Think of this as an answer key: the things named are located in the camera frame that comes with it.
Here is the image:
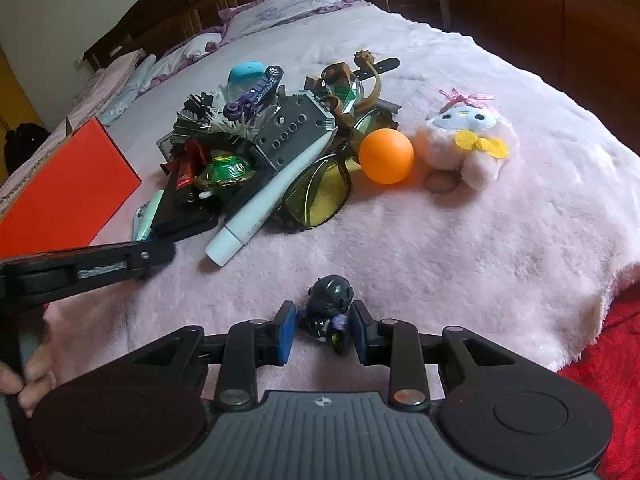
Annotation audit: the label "pink fluffy blanket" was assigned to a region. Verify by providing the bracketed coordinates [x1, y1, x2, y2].
[43, 0, 640, 386]

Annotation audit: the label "red candy bar wrapper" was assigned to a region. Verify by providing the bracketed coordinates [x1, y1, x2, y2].
[175, 140, 207, 189]

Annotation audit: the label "green spinning top toy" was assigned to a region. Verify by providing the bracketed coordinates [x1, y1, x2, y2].
[197, 150, 257, 197]

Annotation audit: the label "brown toy figure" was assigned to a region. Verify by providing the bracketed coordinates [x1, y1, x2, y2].
[303, 49, 402, 128]

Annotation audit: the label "blue lidded clear jar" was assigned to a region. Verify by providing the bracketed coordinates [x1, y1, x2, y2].
[222, 61, 267, 109]

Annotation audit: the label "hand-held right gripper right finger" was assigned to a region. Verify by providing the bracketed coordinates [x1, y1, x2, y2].
[348, 301, 517, 408]

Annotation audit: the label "wooden wardrobe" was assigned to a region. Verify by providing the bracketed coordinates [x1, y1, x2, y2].
[439, 0, 640, 171]

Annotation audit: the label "purple toy piece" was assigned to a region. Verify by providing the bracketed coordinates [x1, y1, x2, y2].
[223, 66, 284, 123]

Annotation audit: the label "black glasses with yellow lenses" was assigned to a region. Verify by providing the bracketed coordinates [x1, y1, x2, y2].
[276, 104, 402, 234]

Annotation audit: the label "cardboard box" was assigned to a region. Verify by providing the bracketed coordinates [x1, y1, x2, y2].
[64, 114, 92, 142]

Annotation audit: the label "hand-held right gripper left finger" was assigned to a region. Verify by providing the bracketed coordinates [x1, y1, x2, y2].
[120, 301, 297, 408]

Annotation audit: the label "pink plush toy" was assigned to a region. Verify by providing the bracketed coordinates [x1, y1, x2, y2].
[415, 88, 519, 190]

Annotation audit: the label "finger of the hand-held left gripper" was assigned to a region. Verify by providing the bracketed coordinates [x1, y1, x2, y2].
[74, 241, 177, 287]

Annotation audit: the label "black bag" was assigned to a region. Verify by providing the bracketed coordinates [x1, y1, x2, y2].
[0, 122, 52, 177]

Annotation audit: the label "grey building block plate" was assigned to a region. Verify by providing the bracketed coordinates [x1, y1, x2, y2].
[249, 91, 337, 182]

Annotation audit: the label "wooden headboard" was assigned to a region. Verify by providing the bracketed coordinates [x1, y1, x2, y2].
[82, 0, 373, 72]

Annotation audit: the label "black spiky brush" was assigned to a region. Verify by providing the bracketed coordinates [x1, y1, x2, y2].
[170, 89, 263, 157]

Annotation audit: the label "floral purple-trimmed pillow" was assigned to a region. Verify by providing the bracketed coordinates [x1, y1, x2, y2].
[139, 32, 224, 92]
[218, 0, 359, 47]

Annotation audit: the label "light blue folded cloth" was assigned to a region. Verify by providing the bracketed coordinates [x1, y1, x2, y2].
[98, 54, 162, 124]

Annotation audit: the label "red blanket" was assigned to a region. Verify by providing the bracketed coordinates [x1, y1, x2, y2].
[557, 290, 640, 480]

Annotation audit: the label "orange ball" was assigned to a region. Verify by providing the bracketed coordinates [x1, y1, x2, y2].
[358, 129, 416, 184]

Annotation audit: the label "person's left hand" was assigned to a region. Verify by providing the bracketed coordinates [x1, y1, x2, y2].
[0, 344, 57, 417]

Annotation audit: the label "dark helmeted toy figure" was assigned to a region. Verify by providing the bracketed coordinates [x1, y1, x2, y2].
[297, 275, 359, 351]

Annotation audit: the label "white pen tube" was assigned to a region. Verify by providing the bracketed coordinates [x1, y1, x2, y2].
[205, 129, 335, 267]

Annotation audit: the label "orange box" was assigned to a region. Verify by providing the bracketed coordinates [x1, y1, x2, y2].
[0, 116, 143, 261]

